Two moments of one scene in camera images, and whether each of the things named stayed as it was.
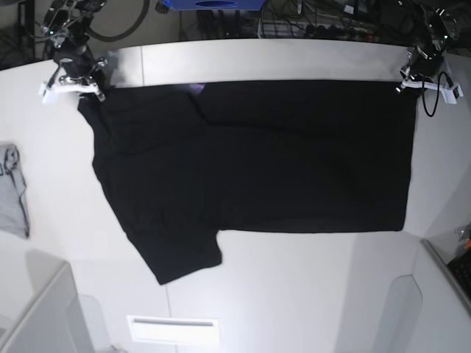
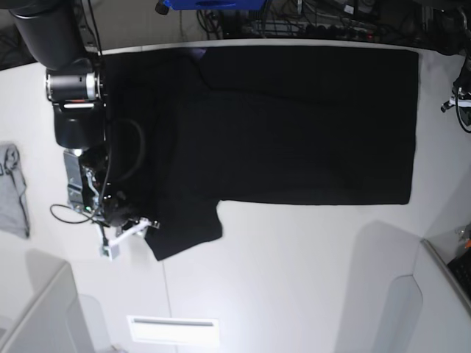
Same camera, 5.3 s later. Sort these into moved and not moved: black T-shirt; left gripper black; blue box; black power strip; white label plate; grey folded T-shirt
Moved: black T-shirt; left gripper black
Not moved: black power strip; white label plate; blue box; grey folded T-shirt
